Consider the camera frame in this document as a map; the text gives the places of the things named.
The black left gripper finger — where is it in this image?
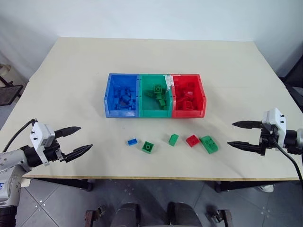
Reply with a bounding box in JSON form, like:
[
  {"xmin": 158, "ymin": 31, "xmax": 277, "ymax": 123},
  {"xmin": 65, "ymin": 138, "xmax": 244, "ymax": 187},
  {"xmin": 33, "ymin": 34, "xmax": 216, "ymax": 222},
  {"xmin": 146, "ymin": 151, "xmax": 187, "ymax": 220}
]
[
  {"xmin": 54, "ymin": 126, "xmax": 82, "ymax": 139},
  {"xmin": 63, "ymin": 144, "xmax": 93, "ymax": 163}
]

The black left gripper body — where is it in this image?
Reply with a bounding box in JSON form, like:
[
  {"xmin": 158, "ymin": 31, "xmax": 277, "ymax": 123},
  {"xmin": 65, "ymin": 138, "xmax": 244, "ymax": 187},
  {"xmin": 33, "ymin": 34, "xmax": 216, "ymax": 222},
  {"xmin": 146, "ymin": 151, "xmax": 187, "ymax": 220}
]
[{"xmin": 44, "ymin": 140, "xmax": 67, "ymax": 164}]

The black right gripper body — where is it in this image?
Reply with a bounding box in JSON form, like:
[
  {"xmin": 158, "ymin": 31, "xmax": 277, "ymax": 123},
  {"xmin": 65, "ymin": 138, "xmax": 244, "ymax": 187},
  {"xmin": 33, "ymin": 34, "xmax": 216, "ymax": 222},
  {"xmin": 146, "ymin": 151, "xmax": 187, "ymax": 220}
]
[{"xmin": 259, "ymin": 123, "xmax": 279, "ymax": 157}]

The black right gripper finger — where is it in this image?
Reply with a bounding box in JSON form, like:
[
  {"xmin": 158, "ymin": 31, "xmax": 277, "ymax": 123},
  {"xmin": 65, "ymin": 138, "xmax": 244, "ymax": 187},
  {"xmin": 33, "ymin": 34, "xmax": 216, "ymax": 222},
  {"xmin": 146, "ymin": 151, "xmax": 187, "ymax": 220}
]
[
  {"xmin": 232, "ymin": 121, "xmax": 263, "ymax": 130},
  {"xmin": 227, "ymin": 141, "xmax": 261, "ymax": 154}
]

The large green curved brick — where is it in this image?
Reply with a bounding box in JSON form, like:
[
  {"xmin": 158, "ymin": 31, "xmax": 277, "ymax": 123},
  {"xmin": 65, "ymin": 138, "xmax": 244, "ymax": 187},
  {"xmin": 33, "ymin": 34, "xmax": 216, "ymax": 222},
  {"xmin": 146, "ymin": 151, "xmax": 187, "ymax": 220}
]
[{"xmin": 199, "ymin": 135, "xmax": 220, "ymax": 155}]

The blue plastic bin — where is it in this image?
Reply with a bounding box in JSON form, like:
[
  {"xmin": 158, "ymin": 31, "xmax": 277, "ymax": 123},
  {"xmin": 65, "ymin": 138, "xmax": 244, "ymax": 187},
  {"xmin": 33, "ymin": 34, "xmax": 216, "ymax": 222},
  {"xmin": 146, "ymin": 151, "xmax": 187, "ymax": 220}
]
[{"xmin": 104, "ymin": 72, "xmax": 140, "ymax": 118}]

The white shoe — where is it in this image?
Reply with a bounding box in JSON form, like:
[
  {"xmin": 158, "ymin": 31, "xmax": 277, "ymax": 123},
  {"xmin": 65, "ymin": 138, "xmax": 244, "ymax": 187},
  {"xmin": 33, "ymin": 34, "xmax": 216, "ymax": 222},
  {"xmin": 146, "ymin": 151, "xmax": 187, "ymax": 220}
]
[{"xmin": 258, "ymin": 184, "xmax": 276, "ymax": 193}]

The dark furniture piece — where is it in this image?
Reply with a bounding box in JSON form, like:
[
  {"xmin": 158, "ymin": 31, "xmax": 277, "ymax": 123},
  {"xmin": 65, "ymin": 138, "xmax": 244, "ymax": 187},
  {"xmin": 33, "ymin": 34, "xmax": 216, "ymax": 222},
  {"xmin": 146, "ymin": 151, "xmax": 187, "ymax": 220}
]
[{"xmin": 279, "ymin": 51, "xmax": 303, "ymax": 123}]

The red plastic bin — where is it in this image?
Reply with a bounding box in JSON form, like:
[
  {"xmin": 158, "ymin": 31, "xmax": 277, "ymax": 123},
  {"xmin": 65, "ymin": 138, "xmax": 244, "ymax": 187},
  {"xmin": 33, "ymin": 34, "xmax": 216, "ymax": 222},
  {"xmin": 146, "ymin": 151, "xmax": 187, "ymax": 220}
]
[{"xmin": 170, "ymin": 73, "xmax": 207, "ymax": 119}]

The green square toy brick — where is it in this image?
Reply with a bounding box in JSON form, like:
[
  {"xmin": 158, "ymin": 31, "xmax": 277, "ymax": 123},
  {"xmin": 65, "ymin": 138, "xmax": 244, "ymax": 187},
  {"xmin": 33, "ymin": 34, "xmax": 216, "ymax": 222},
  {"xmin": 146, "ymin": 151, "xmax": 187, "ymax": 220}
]
[{"xmin": 141, "ymin": 140, "xmax": 156, "ymax": 155}]

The small green toy brick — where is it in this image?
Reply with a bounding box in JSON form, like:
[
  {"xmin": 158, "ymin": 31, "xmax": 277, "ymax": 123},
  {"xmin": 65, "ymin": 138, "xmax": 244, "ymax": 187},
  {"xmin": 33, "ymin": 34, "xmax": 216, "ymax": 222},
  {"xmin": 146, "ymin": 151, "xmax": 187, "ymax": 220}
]
[{"xmin": 168, "ymin": 133, "xmax": 179, "ymax": 147}]

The dark rounded shape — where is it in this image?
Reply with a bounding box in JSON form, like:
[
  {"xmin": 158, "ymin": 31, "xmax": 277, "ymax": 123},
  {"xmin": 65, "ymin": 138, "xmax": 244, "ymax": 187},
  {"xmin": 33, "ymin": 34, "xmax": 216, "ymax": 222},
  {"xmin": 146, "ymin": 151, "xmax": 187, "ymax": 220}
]
[
  {"xmin": 166, "ymin": 201, "xmax": 203, "ymax": 227},
  {"xmin": 110, "ymin": 202, "xmax": 141, "ymax": 227}
]

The green plastic bin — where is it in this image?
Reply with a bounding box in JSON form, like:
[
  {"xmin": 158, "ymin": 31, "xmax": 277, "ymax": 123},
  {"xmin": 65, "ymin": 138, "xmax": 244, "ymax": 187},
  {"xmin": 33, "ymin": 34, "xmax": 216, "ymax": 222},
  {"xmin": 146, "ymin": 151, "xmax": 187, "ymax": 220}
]
[{"xmin": 138, "ymin": 73, "xmax": 174, "ymax": 118}]

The beige stand with black legs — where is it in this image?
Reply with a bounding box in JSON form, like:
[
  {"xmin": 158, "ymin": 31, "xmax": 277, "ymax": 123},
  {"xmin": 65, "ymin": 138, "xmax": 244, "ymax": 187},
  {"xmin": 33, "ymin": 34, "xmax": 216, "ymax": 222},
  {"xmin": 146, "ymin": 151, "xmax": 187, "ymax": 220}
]
[{"xmin": 0, "ymin": 63, "xmax": 14, "ymax": 87}]

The white tape strip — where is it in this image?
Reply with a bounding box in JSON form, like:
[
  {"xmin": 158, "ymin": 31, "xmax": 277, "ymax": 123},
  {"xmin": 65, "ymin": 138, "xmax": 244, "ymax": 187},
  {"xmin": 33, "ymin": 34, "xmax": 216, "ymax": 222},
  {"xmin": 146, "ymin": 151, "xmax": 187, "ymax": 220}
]
[{"xmin": 163, "ymin": 73, "xmax": 175, "ymax": 93}]

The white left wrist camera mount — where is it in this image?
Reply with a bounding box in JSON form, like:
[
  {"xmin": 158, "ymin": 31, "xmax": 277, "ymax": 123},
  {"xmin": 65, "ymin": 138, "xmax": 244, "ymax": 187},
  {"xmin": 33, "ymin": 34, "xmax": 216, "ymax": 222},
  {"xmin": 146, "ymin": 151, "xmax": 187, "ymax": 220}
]
[{"xmin": 29, "ymin": 120, "xmax": 56, "ymax": 166}]

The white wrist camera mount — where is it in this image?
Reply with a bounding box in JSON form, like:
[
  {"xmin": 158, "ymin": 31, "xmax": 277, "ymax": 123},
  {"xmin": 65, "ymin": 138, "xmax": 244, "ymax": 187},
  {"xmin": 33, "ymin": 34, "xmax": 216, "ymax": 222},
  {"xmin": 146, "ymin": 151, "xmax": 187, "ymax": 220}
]
[
  {"xmin": 262, "ymin": 107, "xmax": 287, "ymax": 148},
  {"xmin": 29, "ymin": 120, "xmax": 56, "ymax": 166}
]

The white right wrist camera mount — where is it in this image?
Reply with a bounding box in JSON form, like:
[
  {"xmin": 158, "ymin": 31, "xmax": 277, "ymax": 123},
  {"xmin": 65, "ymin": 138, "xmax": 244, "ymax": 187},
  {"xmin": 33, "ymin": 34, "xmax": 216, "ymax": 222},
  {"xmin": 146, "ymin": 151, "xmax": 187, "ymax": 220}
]
[{"xmin": 262, "ymin": 107, "xmax": 287, "ymax": 148}]

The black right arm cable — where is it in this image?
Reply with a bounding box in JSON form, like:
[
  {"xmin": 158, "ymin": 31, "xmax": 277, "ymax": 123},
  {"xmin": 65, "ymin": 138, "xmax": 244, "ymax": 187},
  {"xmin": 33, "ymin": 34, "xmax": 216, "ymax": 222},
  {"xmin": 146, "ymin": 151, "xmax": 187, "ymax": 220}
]
[{"xmin": 269, "ymin": 138, "xmax": 303, "ymax": 183}]

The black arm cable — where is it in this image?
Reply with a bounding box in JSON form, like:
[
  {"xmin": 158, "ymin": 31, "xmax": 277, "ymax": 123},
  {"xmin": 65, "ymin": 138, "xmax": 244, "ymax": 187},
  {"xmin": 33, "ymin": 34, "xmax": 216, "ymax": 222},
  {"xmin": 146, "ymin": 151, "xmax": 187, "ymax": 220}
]
[
  {"xmin": 1, "ymin": 119, "xmax": 38, "ymax": 153},
  {"xmin": 269, "ymin": 138, "xmax": 303, "ymax": 183}
]

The black table frame beam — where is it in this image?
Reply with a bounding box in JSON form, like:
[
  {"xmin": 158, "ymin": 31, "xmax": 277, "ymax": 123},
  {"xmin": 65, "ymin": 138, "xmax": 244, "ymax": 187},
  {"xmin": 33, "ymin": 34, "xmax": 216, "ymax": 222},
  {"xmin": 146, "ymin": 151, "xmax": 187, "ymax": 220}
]
[
  {"xmin": 214, "ymin": 181, "xmax": 303, "ymax": 193},
  {"xmin": 30, "ymin": 178, "xmax": 94, "ymax": 192}
]

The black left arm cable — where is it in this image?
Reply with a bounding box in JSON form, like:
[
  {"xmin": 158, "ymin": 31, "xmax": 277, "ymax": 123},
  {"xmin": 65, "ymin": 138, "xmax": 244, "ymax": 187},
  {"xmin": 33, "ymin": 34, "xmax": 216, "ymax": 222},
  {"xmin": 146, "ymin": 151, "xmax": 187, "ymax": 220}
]
[{"xmin": 1, "ymin": 119, "xmax": 38, "ymax": 153}]

